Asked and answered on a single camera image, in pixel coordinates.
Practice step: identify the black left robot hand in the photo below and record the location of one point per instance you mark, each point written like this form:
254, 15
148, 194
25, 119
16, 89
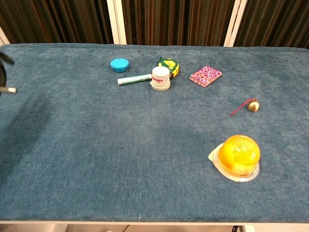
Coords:
2, 72

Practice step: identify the blue round plastic disc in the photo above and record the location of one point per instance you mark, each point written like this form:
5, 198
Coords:
119, 64

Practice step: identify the blue fabric table cloth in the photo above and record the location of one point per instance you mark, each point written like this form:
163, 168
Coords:
96, 145

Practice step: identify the white green tube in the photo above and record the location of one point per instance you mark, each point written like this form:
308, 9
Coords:
133, 79

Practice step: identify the white round jar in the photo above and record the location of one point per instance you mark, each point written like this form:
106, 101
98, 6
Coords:
161, 77

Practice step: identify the green yellow tape measure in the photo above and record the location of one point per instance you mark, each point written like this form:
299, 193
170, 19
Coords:
169, 64

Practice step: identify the dark striped curtain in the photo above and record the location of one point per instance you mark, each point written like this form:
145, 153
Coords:
173, 19

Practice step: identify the pink patterned notebook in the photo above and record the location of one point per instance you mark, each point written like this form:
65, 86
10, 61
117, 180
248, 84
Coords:
205, 76

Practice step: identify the yellow fruit jelly cup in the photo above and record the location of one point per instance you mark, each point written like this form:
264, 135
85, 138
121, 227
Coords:
240, 155

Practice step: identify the white frame post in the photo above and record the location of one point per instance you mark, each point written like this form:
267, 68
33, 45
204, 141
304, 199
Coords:
116, 21
3, 37
234, 23

